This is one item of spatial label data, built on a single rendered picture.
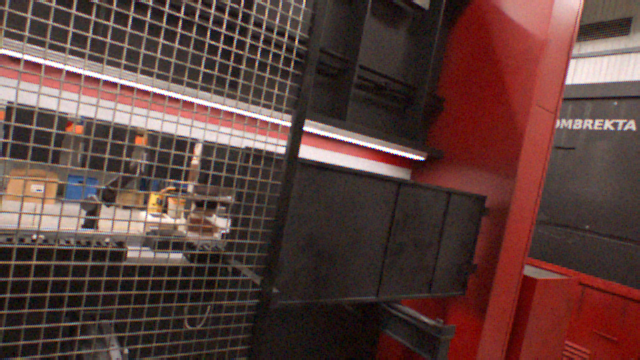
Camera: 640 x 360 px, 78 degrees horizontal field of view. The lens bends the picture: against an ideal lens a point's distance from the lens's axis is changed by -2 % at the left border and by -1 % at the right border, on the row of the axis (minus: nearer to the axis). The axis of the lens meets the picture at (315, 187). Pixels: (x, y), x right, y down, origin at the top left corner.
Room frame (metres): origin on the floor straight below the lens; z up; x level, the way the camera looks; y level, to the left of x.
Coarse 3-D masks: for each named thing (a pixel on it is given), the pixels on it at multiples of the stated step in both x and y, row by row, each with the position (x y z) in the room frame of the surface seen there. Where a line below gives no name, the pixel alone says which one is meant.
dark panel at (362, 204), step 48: (240, 192) 1.03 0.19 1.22; (336, 192) 1.23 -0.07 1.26; (384, 192) 1.35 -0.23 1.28; (432, 192) 1.49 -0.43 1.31; (240, 240) 1.06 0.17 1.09; (288, 240) 1.14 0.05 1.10; (336, 240) 1.25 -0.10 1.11; (384, 240) 1.37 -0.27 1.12; (432, 240) 1.53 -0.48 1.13; (240, 288) 1.07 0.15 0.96; (288, 288) 1.16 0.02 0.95; (336, 288) 1.27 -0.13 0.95; (384, 288) 1.39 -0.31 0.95; (432, 288) 1.55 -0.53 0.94
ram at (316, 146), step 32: (32, 64) 1.14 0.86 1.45; (0, 96) 1.10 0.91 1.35; (32, 96) 1.14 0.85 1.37; (64, 96) 1.19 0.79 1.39; (96, 96) 1.24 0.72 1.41; (160, 96) 1.35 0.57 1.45; (160, 128) 1.36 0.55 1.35; (192, 128) 1.42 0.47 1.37; (224, 128) 1.49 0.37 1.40; (256, 128) 1.57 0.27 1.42; (288, 128) 1.65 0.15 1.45; (320, 160) 1.76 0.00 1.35; (352, 160) 1.87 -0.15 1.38; (384, 160) 1.99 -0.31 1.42
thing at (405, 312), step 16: (352, 304) 1.69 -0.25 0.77; (368, 304) 1.62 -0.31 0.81; (384, 304) 1.55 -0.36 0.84; (400, 304) 1.54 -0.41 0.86; (368, 320) 1.59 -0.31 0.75; (384, 320) 1.54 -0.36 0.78; (400, 320) 1.48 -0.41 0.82; (416, 320) 1.44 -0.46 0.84; (432, 320) 1.42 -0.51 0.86; (400, 336) 1.46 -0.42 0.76; (416, 336) 1.41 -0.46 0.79; (432, 336) 1.35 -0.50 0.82; (448, 336) 1.34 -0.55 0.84; (416, 352) 1.39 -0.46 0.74; (432, 352) 1.34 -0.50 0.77
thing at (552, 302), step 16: (528, 272) 2.13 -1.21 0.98; (544, 272) 2.23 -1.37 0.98; (560, 272) 2.26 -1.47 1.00; (528, 288) 1.92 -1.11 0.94; (544, 288) 1.95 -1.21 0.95; (560, 288) 2.06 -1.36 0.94; (576, 288) 2.18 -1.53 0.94; (528, 304) 1.91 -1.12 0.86; (544, 304) 1.97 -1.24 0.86; (560, 304) 2.09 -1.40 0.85; (528, 320) 1.90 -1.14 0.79; (544, 320) 2.00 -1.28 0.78; (560, 320) 2.11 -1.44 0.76; (512, 336) 1.94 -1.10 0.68; (528, 336) 1.92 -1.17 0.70; (544, 336) 2.02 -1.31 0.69; (560, 336) 2.14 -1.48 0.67; (512, 352) 1.92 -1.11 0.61; (528, 352) 1.94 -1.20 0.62; (544, 352) 2.05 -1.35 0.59; (560, 352) 2.17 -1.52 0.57
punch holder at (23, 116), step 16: (16, 112) 1.12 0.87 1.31; (32, 112) 1.15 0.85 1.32; (64, 112) 1.19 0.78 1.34; (16, 128) 1.13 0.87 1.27; (48, 128) 1.17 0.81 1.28; (64, 128) 1.20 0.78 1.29; (16, 144) 1.13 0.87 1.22; (48, 144) 1.18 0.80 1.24; (32, 160) 1.16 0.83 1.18; (48, 160) 1.18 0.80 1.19
